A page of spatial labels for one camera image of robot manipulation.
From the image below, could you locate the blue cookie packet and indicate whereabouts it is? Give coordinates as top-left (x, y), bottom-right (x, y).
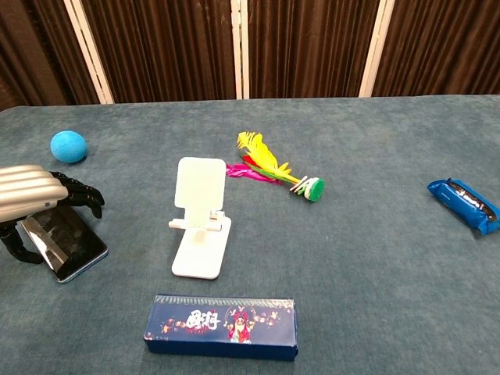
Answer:
top-left (426, 178), bottom-right (500, 236)

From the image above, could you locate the white folding screen frame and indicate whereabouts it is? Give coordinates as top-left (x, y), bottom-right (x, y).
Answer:
top-left (62, 0), bottom-right (395, 105)

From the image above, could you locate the dark blue printed box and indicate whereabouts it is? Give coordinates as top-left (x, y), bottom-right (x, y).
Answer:
top-left (143, 294), bottom-right (299, 363)

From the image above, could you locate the white folding phone stand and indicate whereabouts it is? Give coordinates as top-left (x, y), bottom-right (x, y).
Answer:
top-left (168, 156), bottom-right (233, 280)

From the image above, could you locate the black smartphone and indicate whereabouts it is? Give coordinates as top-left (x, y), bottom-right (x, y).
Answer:
top-left (20, 205), bottom-right (109, 284)

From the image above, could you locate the blue ball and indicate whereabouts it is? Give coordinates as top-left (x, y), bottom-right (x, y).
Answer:
top-left (49, 130), bottom-right (88, 164)

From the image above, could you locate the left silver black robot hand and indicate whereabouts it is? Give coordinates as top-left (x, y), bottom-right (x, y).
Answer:
top-left (0, 164), bottom-right (105, 265)

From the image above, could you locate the colourful feather shuttlecock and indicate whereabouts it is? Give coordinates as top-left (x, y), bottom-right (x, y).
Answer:
top-left (226, 131), bottom-right (326, 204)

